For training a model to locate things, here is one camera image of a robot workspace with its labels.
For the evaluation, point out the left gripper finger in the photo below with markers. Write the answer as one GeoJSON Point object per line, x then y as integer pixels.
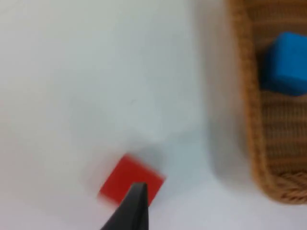
{"type": "Point", "coordinates": [134, 210]}

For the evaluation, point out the blue cube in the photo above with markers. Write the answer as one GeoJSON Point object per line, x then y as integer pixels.
{"type": "Point", "coordinates": [287, 64]}

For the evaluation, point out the red cube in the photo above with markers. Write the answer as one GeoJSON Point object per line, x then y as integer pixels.
{"type": "Point", "coordinates": [127, 172]}

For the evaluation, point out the pale brown wicker basket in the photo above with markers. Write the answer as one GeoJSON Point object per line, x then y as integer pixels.
{"type": "Point", "coordinates": [275, 134]}

